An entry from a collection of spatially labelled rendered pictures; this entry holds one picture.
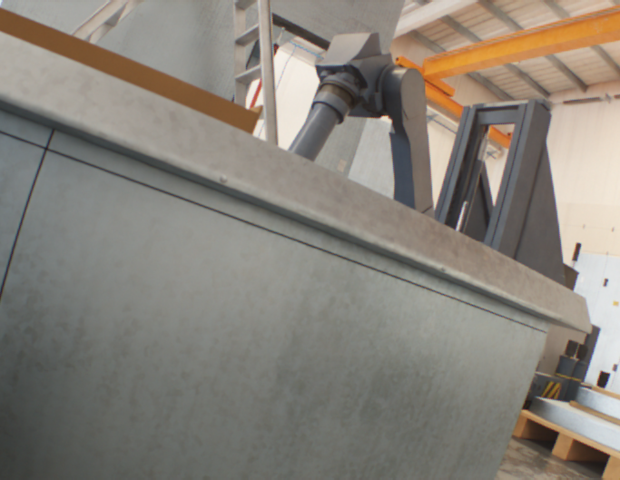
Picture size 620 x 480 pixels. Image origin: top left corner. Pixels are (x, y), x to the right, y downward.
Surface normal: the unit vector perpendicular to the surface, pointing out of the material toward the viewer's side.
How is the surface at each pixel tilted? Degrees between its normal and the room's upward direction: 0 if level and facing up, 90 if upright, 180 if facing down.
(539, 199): 90
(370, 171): 90
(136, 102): 67
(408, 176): 129
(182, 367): 90
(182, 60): 90
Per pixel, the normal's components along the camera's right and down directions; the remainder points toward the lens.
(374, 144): 0.11, -0.01
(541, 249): 0.49, 0.12
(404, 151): -0.68, 0.41
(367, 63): 0.72, 0.21
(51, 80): 0.56, -0.25
